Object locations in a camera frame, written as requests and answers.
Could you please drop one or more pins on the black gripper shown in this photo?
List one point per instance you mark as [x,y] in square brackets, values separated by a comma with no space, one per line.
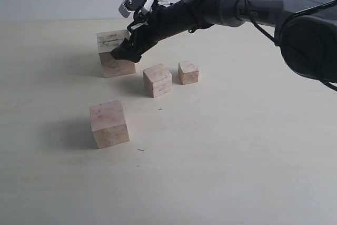
[147,30]

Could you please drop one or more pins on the third largest wooden cube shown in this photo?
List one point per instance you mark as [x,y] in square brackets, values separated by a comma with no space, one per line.
[157,80]

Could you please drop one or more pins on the smallest wooden cube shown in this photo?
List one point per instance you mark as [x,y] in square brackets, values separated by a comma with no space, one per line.
[188,72]

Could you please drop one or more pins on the second largest wooden cube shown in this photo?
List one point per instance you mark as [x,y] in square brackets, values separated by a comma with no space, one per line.
[108,124]

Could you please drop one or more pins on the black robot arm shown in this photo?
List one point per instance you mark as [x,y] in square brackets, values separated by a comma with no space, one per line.
[304,30]

